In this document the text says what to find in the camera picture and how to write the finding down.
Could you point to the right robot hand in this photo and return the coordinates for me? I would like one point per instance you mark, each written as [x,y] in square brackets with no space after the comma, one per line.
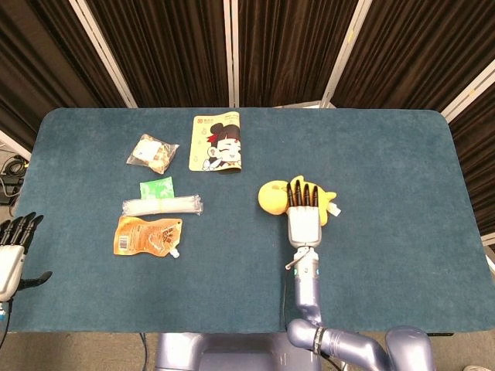
[304,220]

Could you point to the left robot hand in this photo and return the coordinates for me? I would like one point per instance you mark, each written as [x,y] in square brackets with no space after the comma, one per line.
[9,263]

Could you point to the yellow plush duck toy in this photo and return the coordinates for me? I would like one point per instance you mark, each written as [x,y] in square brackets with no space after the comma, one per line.
[276,199]

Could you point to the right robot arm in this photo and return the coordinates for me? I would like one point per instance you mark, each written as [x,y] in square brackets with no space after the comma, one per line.
[332,324]

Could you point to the cartoon girl mouse pad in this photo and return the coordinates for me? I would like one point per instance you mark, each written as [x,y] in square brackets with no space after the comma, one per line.
[216,142]

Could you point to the orange spouted pouch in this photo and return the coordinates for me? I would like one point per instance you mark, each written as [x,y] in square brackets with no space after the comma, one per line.
[149,235]

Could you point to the clear plastic straw bundle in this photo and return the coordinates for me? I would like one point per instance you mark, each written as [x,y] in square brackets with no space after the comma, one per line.
[162,205]

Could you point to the grey robot torso base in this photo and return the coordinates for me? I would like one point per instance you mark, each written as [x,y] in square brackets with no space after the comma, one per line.
[232,351]

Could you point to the green sachet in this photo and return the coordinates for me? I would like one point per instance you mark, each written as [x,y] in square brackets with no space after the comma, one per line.
[156,188]

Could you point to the clear bag of snacks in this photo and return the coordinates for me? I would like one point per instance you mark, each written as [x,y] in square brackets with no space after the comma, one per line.
[152,153]

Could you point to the dark brown curtain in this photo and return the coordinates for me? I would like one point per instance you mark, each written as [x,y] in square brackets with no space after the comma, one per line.
[174,50]

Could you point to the white partition frame post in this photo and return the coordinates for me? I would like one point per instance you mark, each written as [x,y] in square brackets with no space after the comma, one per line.
[468,90]
[346,50]
[231,52]
[102,52]
[13,143]

